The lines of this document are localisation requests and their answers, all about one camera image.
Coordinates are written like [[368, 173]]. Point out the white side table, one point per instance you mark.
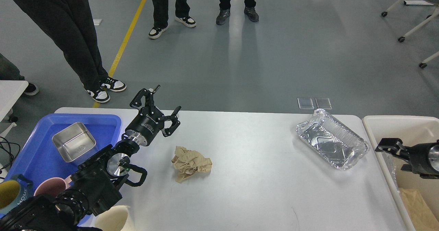
[[10, 91]]

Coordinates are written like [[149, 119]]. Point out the blue plastic bin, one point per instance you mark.
[[40, 160]]

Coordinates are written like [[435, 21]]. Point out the crumpled brown paper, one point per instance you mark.
[[188, 162]]

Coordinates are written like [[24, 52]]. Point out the cream plastic bin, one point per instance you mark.
[[412, 130]]

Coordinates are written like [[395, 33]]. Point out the person with black-white sneakers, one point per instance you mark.
[[161, 16]]

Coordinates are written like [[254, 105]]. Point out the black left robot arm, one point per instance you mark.
[[97, 181]]

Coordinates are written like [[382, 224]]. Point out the dark teal mug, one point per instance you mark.
[[14, 191]]

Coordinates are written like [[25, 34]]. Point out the brown paper in bin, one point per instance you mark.
[[420, 214]]

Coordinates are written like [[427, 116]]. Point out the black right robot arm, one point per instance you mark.
[[433, 158]]

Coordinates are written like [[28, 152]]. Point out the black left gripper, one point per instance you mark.
[[150, 120]]

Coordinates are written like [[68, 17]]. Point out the stainless steel tray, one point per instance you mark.
[[75, 143]]

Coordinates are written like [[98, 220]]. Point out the cream cup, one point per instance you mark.
[[117, 218]]

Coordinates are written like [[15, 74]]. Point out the clear floor plate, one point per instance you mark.
[[305, 103], [323, 103]]

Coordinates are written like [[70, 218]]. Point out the pink ribbed mug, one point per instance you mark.
[[53, 186]]

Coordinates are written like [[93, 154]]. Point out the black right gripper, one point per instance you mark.
[[416, 157]]

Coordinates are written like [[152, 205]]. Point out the aluminium foil tray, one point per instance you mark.
[[335, 142]]

